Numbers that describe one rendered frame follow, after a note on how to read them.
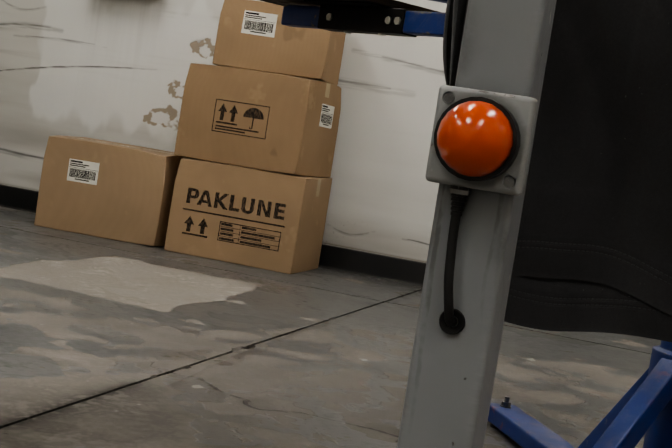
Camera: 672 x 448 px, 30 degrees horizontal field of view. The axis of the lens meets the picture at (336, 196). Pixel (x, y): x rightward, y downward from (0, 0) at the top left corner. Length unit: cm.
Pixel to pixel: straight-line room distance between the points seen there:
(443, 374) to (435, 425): 3
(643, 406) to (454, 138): 158
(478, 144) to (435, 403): 14
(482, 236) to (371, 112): 514
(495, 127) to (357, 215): 518
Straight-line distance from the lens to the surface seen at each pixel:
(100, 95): 630
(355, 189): 579
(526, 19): 65
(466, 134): 61
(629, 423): 215
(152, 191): 564
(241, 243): 546
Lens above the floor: 64
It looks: 3 degrees down
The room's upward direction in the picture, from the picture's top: 9 degrees clockwise
